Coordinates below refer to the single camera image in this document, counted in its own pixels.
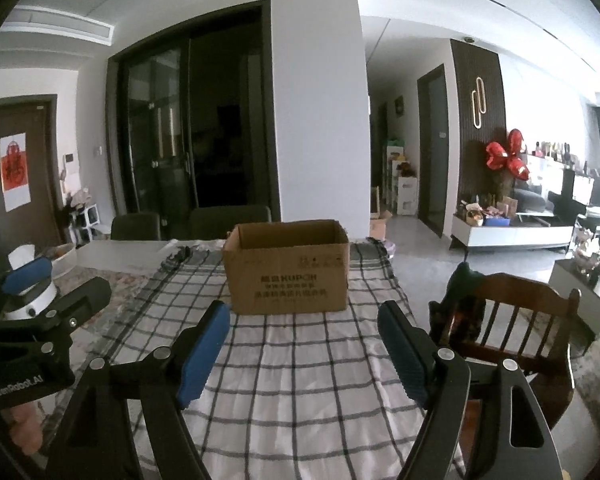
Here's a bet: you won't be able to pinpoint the brown cardboard box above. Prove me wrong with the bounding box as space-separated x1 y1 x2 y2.
222 219 351 316

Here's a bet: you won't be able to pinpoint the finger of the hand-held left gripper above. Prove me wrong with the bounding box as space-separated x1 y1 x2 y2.
0 276 113 347
0 255 54 322

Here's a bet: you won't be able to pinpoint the dark room door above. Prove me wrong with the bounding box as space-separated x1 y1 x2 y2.
417 64 451 239

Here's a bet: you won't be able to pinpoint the clip shaped wall light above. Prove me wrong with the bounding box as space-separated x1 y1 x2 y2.
470 77 487 131

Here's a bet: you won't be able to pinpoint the wooden chair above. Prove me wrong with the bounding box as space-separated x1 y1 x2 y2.
429 272 584 429

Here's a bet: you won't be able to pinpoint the red foil balloons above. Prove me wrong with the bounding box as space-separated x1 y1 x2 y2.
484 128 531 179

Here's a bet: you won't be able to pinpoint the white round appliance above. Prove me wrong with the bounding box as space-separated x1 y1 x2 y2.
2 242 61 322

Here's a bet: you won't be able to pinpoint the red door poster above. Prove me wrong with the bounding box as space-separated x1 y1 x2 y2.
0 132 31 212

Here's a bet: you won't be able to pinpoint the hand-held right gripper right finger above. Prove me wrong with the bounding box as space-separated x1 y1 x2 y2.
377 300 564 480

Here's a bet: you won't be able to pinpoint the dark glass sliding door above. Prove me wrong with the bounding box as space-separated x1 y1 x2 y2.
104 0 281 241

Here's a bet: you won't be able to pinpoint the white shelf unit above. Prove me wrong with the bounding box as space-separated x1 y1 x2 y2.
383 144 419 217

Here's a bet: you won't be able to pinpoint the person's left hand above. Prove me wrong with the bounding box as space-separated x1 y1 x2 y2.
7 404 44 457

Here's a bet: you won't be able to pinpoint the dark jacket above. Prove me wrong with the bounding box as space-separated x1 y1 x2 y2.
428 261 486 357

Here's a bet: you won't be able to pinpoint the floral table mat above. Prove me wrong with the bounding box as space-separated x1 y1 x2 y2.
74 269 157 332

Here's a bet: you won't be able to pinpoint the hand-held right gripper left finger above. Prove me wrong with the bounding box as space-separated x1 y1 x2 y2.
45 300 231 480

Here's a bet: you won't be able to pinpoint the checkered tablecloth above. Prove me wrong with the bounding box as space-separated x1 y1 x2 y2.
45 240 469 480

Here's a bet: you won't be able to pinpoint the white tv cabinet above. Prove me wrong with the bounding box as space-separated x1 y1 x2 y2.
449 212 576 254

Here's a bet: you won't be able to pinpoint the dark sofa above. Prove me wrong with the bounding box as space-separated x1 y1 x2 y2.
512 180 556 214

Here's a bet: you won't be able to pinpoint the grey side cabinet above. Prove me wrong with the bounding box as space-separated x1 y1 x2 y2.
547 258 600 337

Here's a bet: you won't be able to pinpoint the dark dining chair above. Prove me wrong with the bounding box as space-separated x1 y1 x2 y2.
188 204 273 240
110 211 161 241

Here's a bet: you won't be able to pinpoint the small floor cardboard box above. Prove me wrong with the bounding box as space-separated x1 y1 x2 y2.
369 209 394 240

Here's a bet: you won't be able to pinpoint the dark object on table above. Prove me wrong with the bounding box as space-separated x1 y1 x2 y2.
162 244 194 274

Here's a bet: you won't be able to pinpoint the white cube shelf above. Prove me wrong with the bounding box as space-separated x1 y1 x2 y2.
69 204 101 246

